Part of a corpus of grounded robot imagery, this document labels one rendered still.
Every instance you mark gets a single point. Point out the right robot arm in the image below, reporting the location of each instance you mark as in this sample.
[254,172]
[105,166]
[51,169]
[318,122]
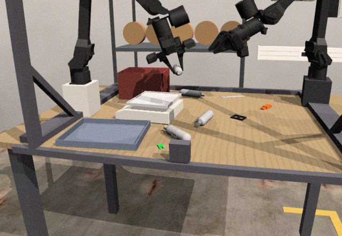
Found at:
[316,51]

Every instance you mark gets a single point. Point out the dark grey metal post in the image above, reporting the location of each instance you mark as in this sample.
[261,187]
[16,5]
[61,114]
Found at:
[27,75]

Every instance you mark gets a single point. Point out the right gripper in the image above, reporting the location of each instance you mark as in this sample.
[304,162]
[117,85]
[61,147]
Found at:
[226,42]

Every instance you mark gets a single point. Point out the grey co2 cylinder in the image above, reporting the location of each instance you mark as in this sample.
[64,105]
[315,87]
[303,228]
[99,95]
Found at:
[177,69]

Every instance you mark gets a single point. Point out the grey bottle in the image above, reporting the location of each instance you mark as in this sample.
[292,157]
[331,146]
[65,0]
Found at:
[204,118]
[191,93]

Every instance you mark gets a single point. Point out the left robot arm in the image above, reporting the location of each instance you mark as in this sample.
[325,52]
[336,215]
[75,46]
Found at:
[84,50]

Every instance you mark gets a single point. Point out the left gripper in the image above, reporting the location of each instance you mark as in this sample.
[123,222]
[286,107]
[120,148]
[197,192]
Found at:
[151,58]

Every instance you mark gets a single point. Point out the red open box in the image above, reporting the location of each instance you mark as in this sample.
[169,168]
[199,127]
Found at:
[133,81]

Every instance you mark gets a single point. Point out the dark grey rectangular buckle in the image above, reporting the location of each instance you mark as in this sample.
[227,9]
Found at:
[238,117]

